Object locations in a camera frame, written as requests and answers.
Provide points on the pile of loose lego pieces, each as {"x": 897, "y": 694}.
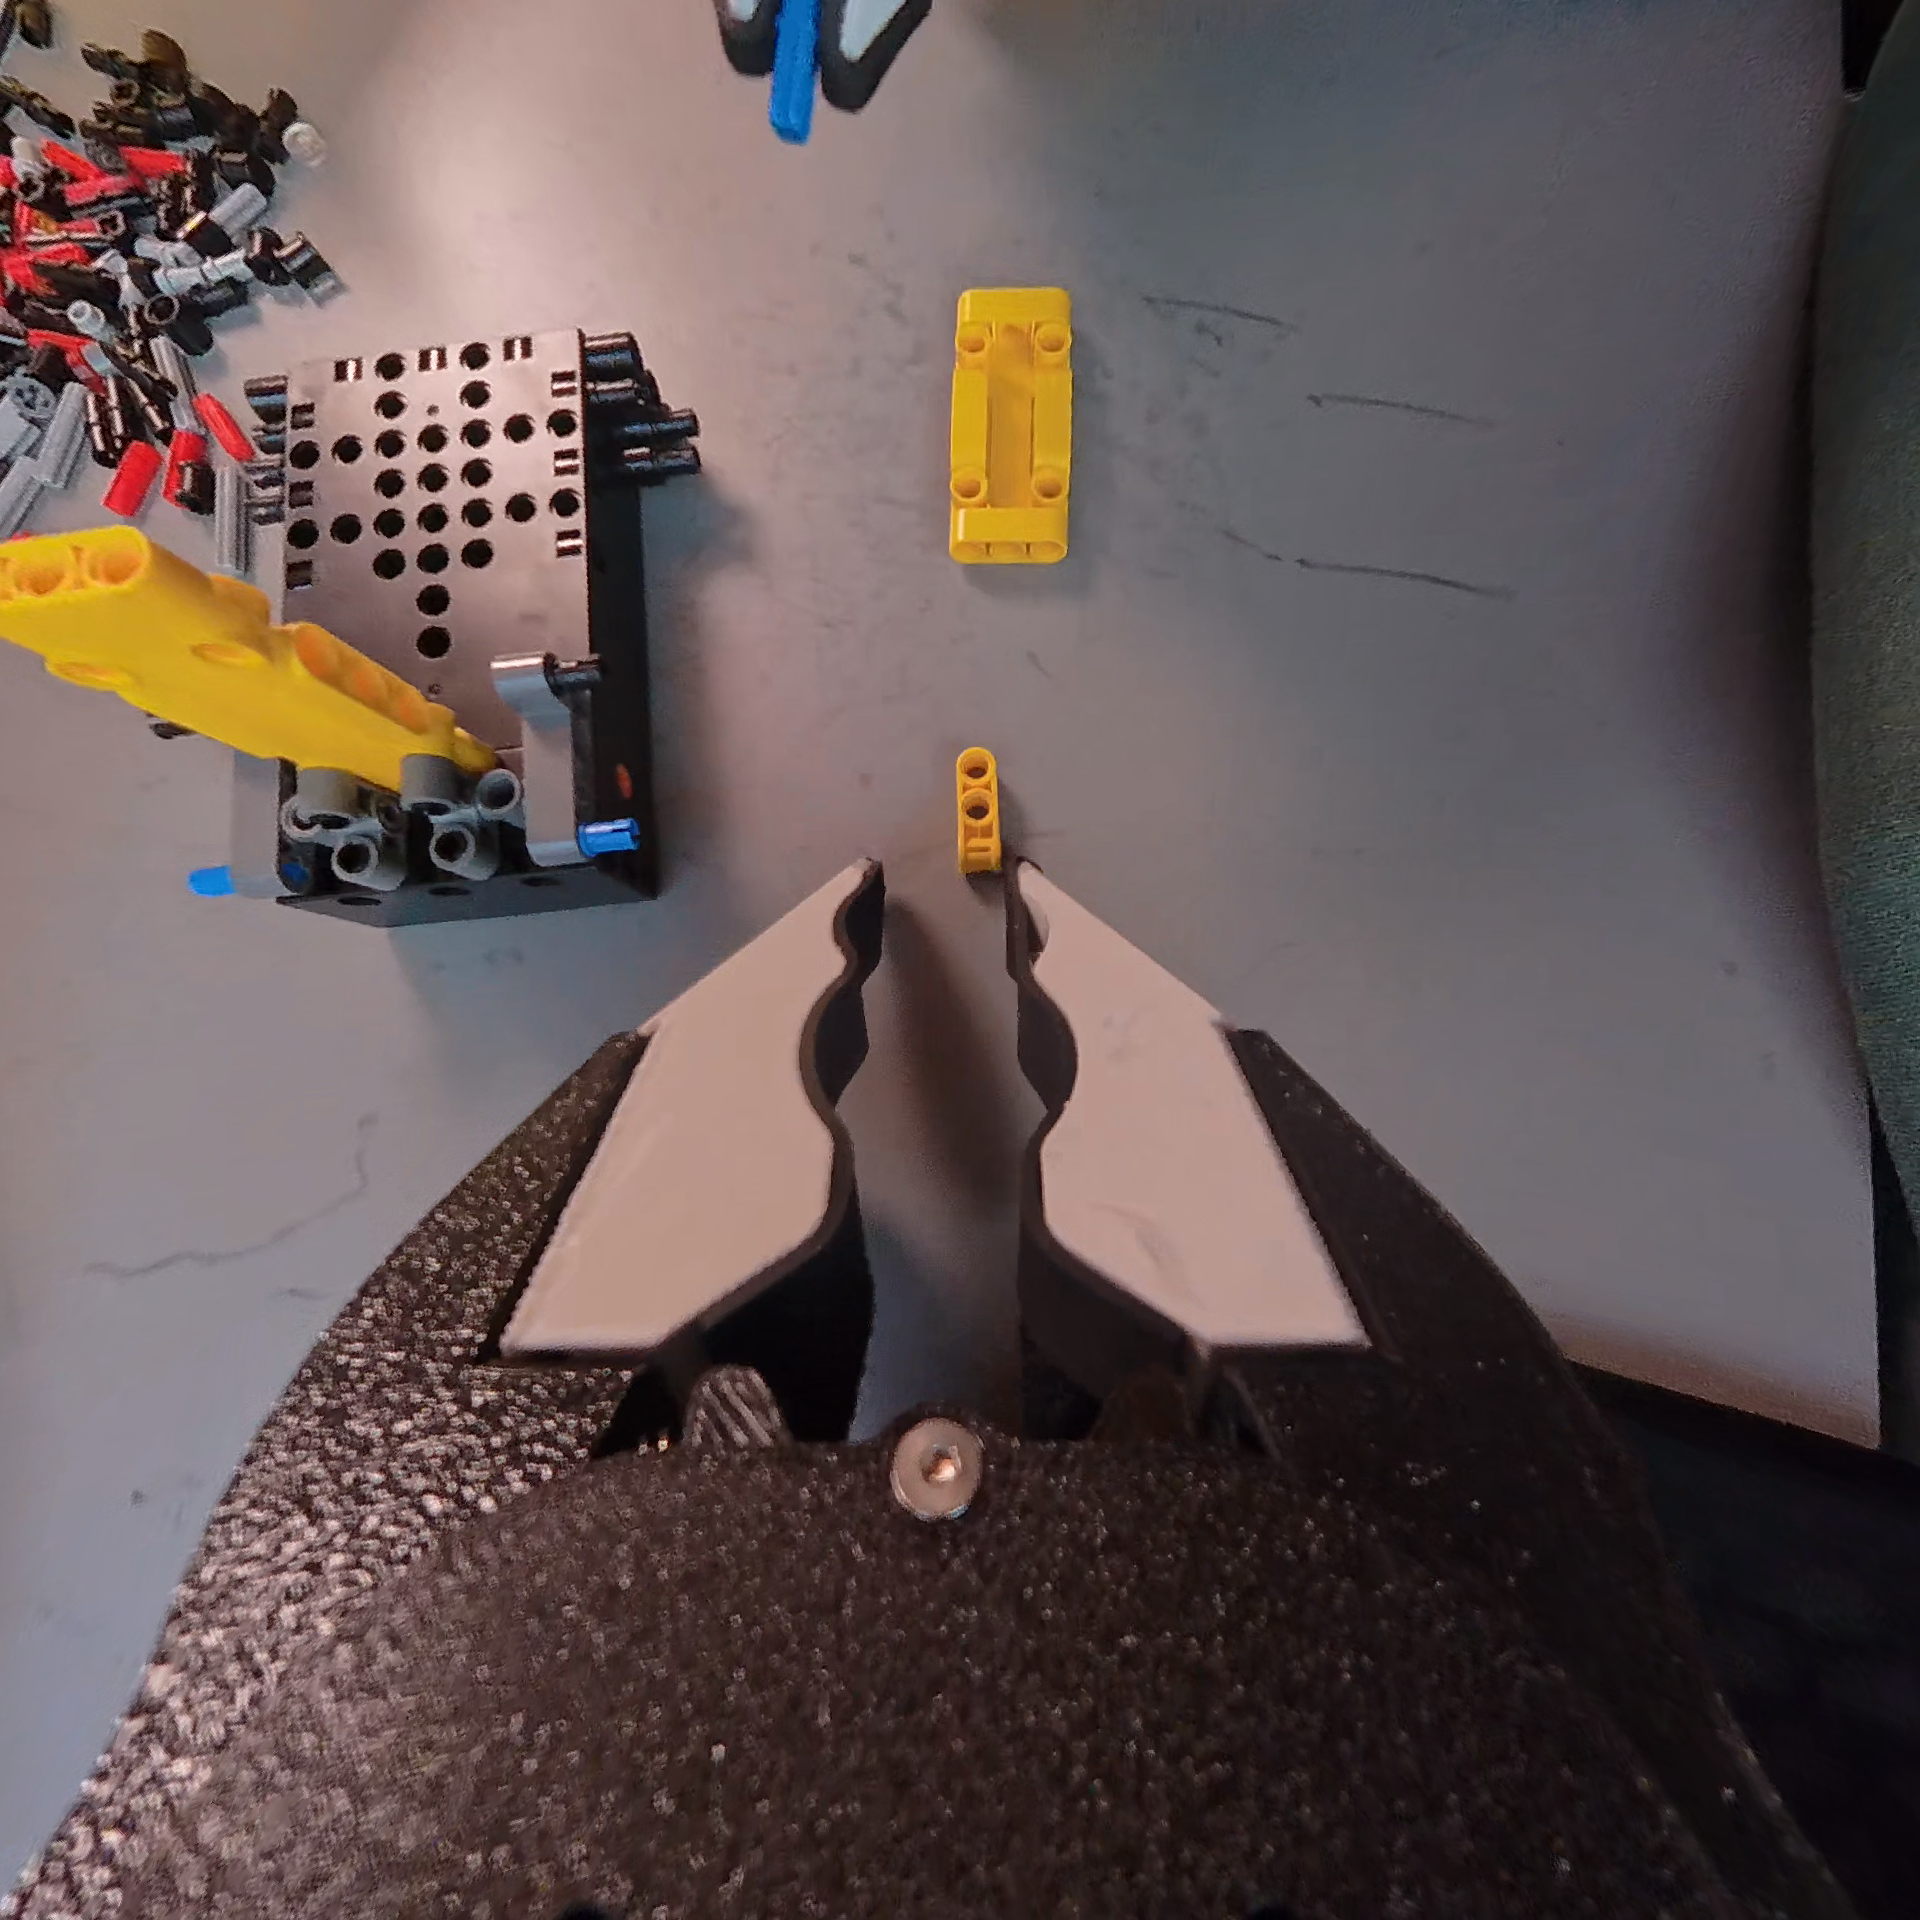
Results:
{"x": 135, "y": 210}

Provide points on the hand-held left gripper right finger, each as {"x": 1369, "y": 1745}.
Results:
{"x": 1186, "y": 1170}

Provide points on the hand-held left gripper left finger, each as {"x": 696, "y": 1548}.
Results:
{"x": 674, "y": 1170}

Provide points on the black mesh chair armrest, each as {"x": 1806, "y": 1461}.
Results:
{"x": 1801, "y": 1621}

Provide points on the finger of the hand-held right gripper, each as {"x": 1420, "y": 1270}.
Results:
{"x": 871, "y": 37}
{"x": 750, "y": 25}

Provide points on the small yellow lego beam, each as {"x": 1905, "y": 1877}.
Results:
{"x": 978, "y": 813}

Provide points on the black lego model yellow beam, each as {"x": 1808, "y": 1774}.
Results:
{"x": 452, "y": 511}

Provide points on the yellow lego panel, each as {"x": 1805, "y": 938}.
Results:
{"x": 1016, "y": 421}

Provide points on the blue lego pin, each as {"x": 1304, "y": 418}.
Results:
{"x": 208, "y": 884}
{"x": 794, "y": 77}
{"x": 610, "y": 837}

